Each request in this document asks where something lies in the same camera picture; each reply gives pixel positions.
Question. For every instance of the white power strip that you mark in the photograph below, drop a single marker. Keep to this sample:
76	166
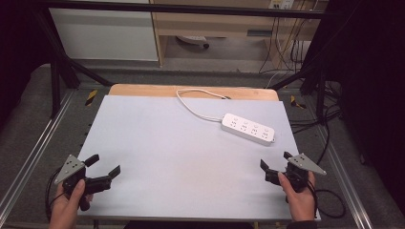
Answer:
248	129

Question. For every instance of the black horizontal frame bar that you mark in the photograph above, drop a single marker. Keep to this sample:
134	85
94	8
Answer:
191	8

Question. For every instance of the white wall socket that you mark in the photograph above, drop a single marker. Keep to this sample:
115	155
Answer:
281	4

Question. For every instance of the office chair base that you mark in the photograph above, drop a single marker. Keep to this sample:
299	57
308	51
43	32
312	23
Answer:
192	39

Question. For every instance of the person's left hand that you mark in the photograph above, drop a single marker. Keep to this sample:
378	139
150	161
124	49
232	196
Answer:
65	205

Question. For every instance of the black metal stand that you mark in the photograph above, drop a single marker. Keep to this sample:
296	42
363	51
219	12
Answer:
320	92
55	86

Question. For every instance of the light wooden desk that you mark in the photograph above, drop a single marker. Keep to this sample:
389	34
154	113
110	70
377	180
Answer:
223	25

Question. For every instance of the aluminium rail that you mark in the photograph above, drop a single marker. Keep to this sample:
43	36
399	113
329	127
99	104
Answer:
35	152
347	181

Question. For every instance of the white cabinet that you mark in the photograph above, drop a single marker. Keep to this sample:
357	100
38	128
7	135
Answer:
102	35

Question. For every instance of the white board sheet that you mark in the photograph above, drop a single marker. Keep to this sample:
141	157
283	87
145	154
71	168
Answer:
175	165

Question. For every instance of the person's right hand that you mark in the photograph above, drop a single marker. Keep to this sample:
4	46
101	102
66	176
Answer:
299	200

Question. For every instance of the person's dark clothing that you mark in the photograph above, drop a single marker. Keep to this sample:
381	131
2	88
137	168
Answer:
187	225

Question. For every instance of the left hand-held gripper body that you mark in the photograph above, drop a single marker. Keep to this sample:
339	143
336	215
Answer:
70	168

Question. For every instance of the dark curtain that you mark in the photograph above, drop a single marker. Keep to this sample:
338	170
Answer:
19	47
372	79

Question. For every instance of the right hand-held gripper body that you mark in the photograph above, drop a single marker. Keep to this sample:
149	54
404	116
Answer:
301	168

